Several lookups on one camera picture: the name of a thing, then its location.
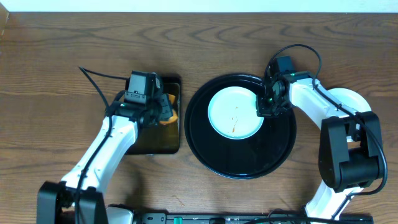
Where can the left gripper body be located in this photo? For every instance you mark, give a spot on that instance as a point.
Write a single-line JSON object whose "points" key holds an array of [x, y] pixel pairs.
{"points": [[166, 104]]}

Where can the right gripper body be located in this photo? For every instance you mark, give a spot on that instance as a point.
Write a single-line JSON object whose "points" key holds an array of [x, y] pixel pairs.
{"points": [[270, 106]]}

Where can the orange green scrub sponge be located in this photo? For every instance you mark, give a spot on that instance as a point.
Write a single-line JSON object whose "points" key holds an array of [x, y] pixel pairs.
{"points": [[169, 114]]}

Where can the green plate stained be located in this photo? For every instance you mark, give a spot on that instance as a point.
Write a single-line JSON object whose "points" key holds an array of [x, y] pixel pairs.
{"points": [[232, 113]]}

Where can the green plate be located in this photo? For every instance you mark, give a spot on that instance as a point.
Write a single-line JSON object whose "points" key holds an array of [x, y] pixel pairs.
{"points": [[349, 98]]}

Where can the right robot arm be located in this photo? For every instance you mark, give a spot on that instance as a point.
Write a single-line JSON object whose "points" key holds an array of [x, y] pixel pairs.
{"points": [[351, 159]]}

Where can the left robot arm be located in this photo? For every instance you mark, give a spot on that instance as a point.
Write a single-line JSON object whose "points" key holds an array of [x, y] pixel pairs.
{"points": [[79, 196]]}

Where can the rectangular black water tray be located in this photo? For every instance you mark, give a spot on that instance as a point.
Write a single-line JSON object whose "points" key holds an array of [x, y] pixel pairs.
{"points": [[162, 139]]}

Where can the round black tray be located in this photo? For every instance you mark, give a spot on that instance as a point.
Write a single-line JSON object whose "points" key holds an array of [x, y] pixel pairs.
{"points": [[248, 158]]}

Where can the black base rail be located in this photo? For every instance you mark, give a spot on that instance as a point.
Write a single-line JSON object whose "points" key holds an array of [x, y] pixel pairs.
{"points": [[275, 218]]}

